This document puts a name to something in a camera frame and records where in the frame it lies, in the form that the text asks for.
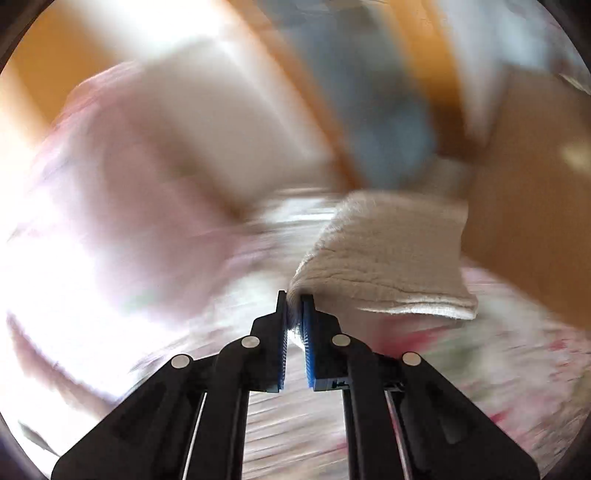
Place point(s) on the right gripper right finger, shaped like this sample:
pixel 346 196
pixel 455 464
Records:
pixel 404 419

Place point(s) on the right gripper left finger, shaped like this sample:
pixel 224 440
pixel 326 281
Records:
pixel 187 420

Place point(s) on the beige cable-knit sweater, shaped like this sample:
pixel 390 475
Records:
pixel 391 253

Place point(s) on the floral bed sheet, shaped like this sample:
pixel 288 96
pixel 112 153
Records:
pixel 528 374

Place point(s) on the white blue-floral pillow right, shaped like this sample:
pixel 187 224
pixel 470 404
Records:
pixel 127 218

